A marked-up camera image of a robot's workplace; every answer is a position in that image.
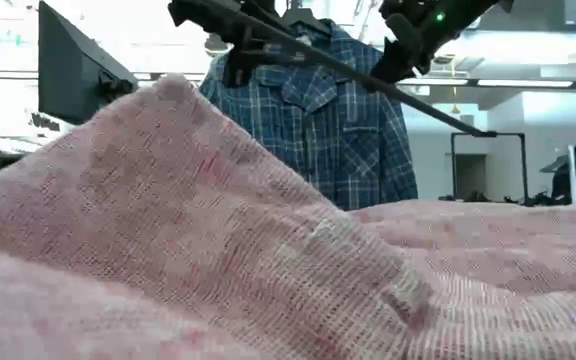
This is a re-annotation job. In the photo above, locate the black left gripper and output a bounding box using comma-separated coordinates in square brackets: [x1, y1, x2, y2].
[167, 0, 311, 89]

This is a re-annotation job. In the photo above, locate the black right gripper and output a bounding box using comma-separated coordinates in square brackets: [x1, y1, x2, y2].
[371, 0, 462, 84]

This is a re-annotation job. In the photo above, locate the blue plaid shirt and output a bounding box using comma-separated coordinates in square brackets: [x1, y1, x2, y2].
[199, 18, 419, 212]

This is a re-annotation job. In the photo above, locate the pink shirt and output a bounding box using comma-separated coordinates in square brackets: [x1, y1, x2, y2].
[0, 73, 576, 360]

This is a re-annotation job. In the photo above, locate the black monitor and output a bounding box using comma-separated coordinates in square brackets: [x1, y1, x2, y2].
[37, 0, 140, 126]

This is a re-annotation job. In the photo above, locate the white post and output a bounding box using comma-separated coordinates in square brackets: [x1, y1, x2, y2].
[567, 144, 576, 205]

